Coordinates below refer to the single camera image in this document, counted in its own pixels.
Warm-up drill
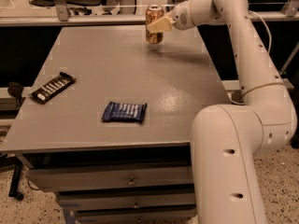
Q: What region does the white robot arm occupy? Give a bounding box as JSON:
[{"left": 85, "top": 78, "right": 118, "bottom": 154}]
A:
[{"left": 147, "top": 0, "right": 297, "bottom": 224}]

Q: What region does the middle grey drawer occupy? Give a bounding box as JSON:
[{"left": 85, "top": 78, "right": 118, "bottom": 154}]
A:
[{"left": 58, "top": 193, "right": 195, "bottom": 211}]

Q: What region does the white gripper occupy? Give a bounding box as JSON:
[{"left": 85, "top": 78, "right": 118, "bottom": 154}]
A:
[{"left": 147, "top": 1, "right": 195, "bottom": 33}]

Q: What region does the grey drawer cabinet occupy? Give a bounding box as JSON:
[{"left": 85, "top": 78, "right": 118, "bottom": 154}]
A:
[{"left": 0, "top": 23, "right": 232, "bottom": 224}]

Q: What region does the black caster stand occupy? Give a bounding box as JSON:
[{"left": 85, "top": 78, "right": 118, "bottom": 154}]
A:
[{"left": 0, "top": 154, "right": 24, "bottom": 202}]

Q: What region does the black snack bar wrapper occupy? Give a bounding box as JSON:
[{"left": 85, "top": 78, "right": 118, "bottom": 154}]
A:
[{"left": 30, "top": 72, "right": 76, "bottom": 105}]

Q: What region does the metal railing frame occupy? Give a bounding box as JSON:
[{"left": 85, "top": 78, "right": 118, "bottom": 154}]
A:
[{"left": 0, "top": 0, "right": 299, "bottom": 28}]

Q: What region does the top grey drawer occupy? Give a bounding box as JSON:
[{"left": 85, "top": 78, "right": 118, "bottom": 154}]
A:
[{"left": 26, "top": 167, "right": 192, "bottom": 192}]

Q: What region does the grey drawer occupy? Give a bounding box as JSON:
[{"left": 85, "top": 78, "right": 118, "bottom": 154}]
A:
[
  {"left": 26, "top": 167, "right": 192, "bottom": 192},
  {"left": 75, "top": 205, "right": 196, "bottom": 224},
  {"left": 58, "top": 193, "right": 195, "bottom": 211}
]

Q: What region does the bottom grey drawer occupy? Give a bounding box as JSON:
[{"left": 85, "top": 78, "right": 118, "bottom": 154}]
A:
[{"left": 75, "top": 205, "right": 196, "bottom": 224}]

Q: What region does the orange soda can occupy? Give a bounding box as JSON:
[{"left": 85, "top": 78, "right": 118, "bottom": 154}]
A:
[{"left": 146, "top": 5, "right": 164, "bottom": 44}]

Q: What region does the blue rxbar blueberry wrapper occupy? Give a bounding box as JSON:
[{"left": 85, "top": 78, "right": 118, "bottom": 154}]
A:
[{"left": 102, "top": 102, "right": 148, "bottom": 123}]

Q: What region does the small black object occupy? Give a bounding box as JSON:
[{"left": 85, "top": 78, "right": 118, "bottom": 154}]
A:
[{"left": 7, "top": 82, "right": 24, "bottom": 106}]

